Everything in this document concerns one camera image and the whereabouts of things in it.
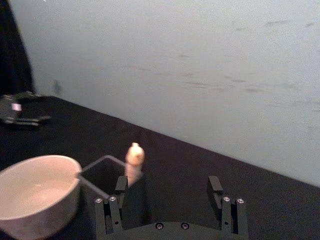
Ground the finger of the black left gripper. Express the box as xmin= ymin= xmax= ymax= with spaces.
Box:
xmin=3 ymin=115 xmax=53 ymax=129
xmin=14 ymin=90 xmax=47 ymax=102

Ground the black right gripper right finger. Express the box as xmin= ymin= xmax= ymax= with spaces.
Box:
xmin=207 ymin=175 xmax=249 ymax=238

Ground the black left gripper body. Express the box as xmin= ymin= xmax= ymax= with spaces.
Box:
xmin=0 ymin=94 xmax=23 ymax=124

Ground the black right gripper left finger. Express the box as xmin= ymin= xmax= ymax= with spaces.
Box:
xmin=94 ymin=175 xmax=129 ymax=237

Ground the clear plastic case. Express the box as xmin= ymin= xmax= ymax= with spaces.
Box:
xmin=76 ymin=154 xmax=145 ymax=199

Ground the black table cloth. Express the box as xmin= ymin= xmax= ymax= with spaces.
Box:
xmin=0 ymin=95 xmax=320 ymax=240

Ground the white round bowl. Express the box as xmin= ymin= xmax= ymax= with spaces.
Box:
xmin=0 ymin=154 xmax=83 ymax=240

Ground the plain pale wall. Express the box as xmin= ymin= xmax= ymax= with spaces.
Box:
xmin=9 ymin=0 xmax=320 ymax=188

